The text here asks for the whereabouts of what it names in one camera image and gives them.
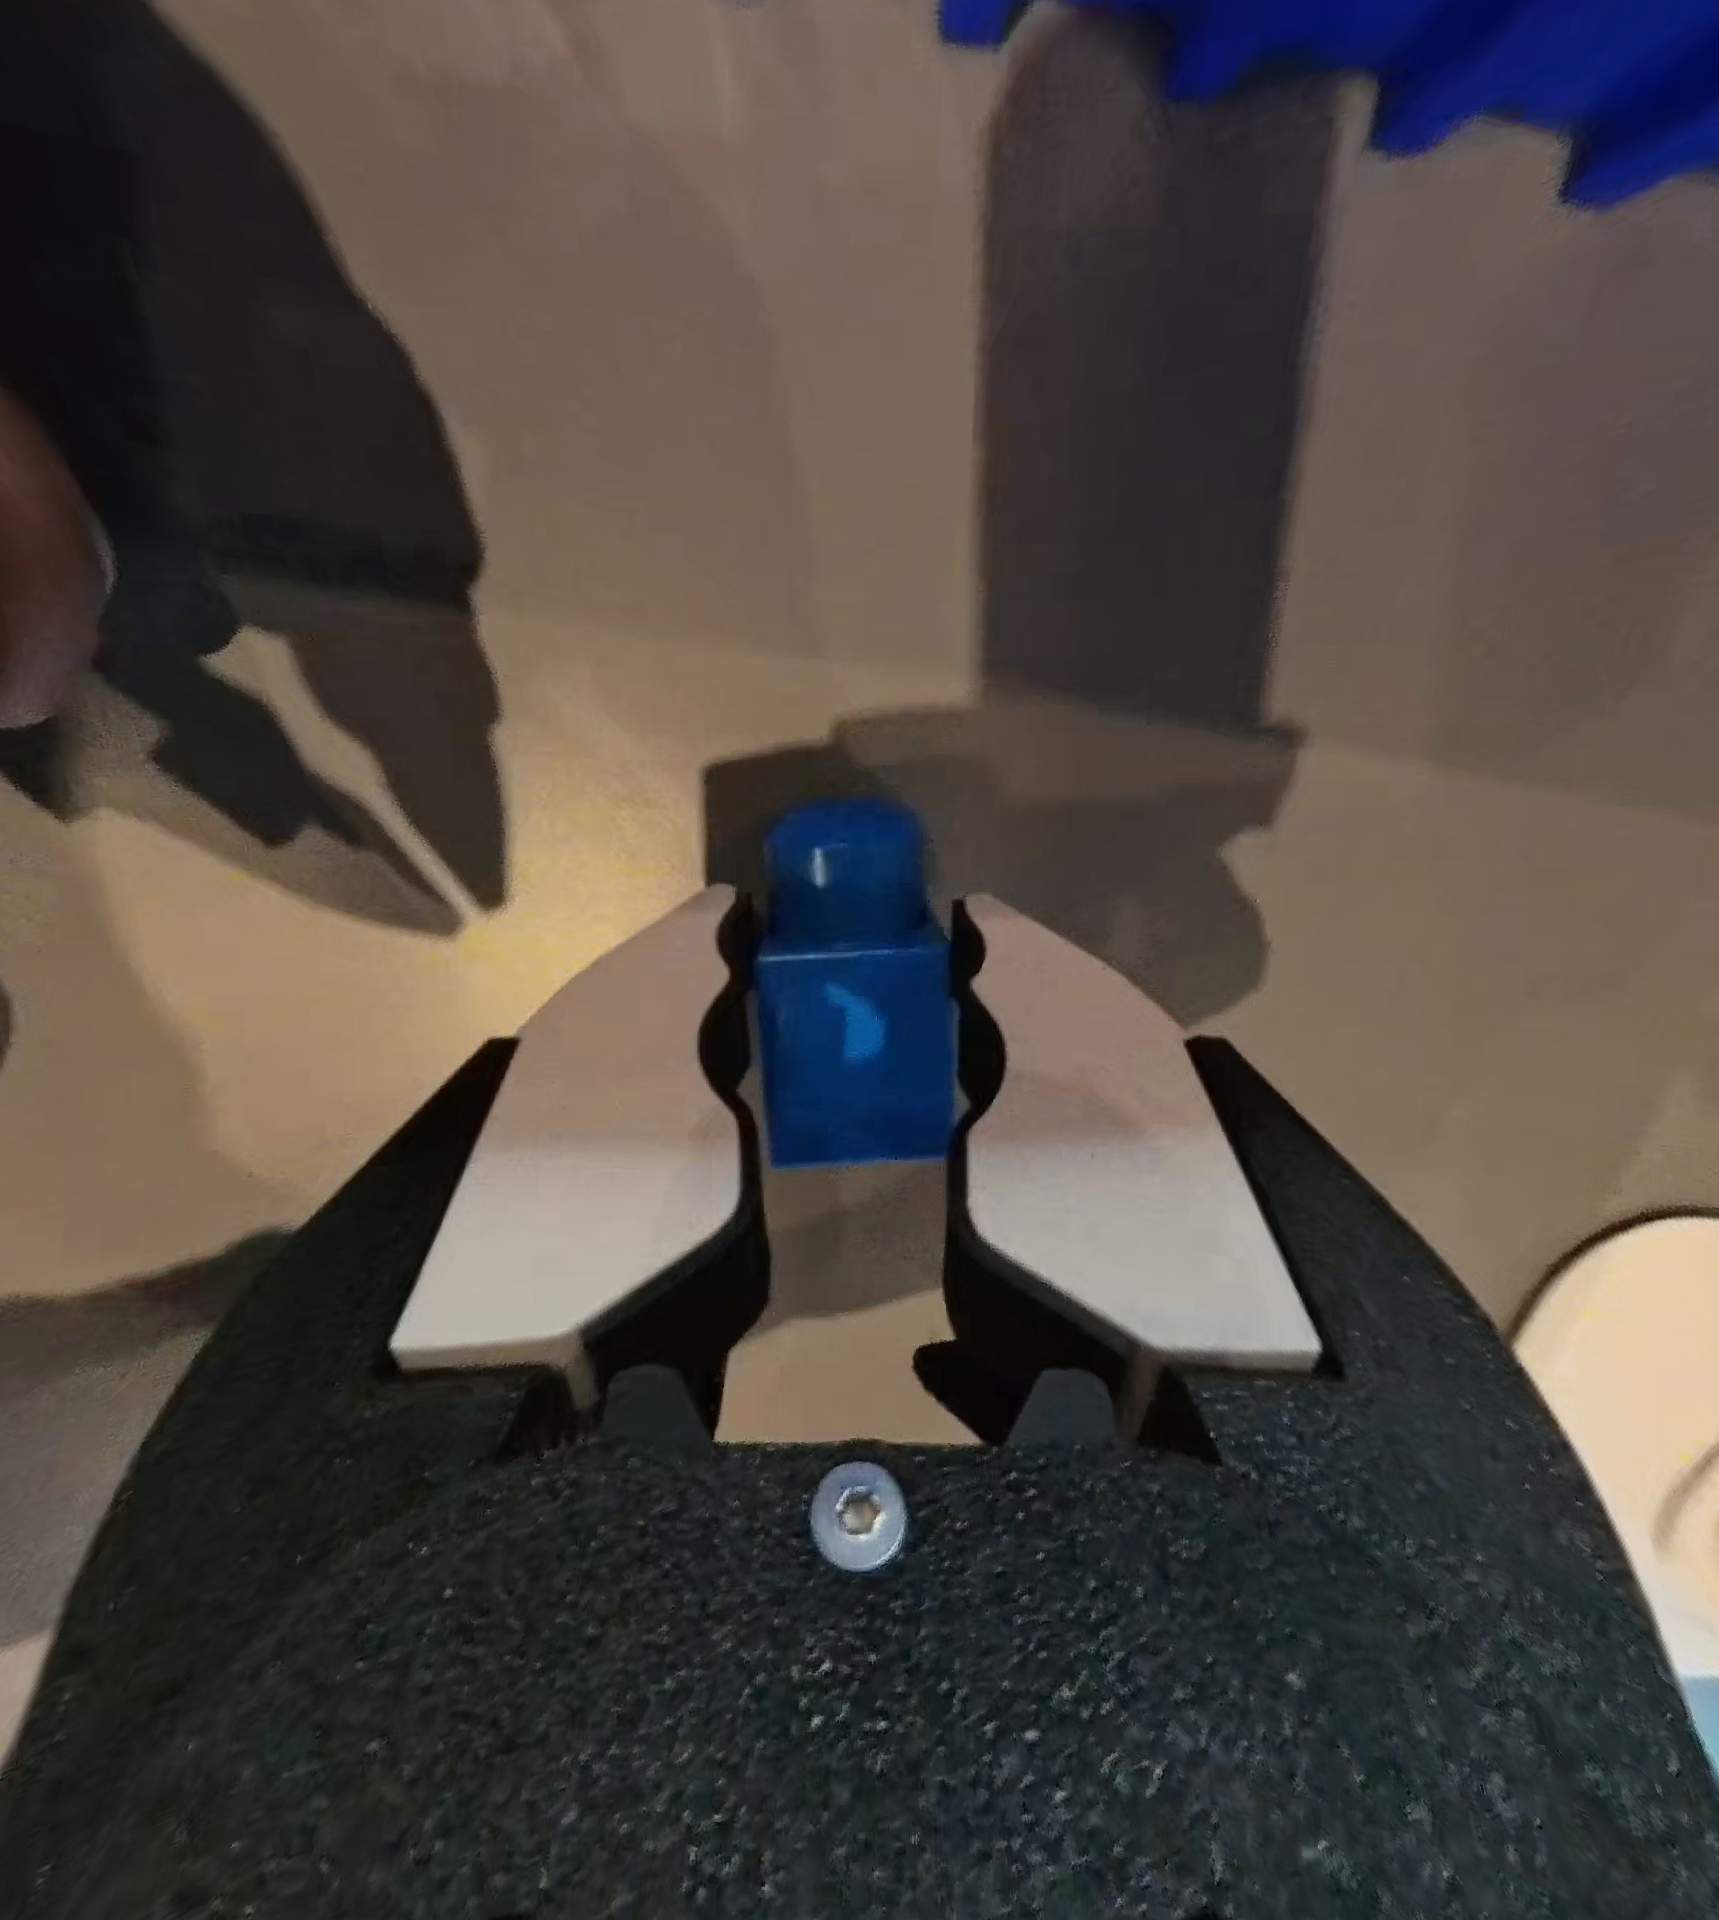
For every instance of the blue one-stud mega block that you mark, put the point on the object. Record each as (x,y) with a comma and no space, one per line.
(853,1051)

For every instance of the blue ribbed plastic bin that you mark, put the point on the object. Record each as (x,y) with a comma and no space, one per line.
(1550,75)

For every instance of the wooden board document stand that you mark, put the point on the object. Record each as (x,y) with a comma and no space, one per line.
(1670,1351)

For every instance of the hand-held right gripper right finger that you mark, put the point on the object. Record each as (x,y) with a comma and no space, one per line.
(1131,1200)

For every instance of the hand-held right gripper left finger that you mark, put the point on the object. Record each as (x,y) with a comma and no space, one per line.
(575,1200)

